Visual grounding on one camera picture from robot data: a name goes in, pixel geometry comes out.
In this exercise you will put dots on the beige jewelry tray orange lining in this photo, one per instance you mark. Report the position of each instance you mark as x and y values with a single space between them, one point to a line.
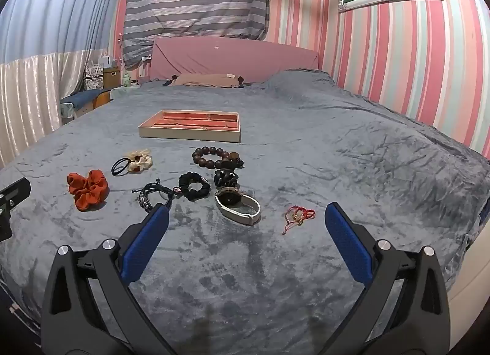
189 123

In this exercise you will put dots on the small white box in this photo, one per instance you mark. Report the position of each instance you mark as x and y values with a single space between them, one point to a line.
105 61

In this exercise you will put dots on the tan pillow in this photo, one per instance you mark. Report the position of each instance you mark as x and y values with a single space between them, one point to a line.
206 80

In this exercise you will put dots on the orange scrunchie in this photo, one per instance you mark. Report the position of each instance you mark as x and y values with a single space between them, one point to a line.
86 188

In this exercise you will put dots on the blue and white curtain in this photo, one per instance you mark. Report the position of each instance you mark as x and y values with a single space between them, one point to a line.
49 33

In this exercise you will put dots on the cream scrunchie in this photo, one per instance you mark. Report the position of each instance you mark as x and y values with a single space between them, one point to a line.
139 159

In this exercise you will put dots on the wooden stool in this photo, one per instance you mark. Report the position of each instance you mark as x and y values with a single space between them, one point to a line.
102 99

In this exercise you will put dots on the black hair claw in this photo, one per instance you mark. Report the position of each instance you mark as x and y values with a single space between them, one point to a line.
226 178

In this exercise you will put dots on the brown cardboard box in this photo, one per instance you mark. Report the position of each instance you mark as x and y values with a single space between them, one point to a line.
111 77

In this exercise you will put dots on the patterned storage box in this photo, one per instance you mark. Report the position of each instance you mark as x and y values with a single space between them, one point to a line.
93 75

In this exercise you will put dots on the black scrunchie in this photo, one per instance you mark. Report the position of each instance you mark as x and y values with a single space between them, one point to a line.
187 180

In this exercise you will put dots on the grey plush blanket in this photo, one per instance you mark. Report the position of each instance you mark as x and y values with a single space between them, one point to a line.
306 148

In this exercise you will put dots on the small green figurine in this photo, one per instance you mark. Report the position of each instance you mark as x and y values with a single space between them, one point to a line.
127 79

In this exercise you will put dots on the pink headboard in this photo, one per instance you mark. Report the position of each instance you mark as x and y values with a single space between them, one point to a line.
229 56

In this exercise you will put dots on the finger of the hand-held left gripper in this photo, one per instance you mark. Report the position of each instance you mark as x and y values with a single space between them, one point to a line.
11 194

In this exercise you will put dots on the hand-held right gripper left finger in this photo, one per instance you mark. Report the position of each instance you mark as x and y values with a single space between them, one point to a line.
147 240

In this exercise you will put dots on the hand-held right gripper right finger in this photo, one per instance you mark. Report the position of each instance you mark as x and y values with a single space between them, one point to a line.
350 242

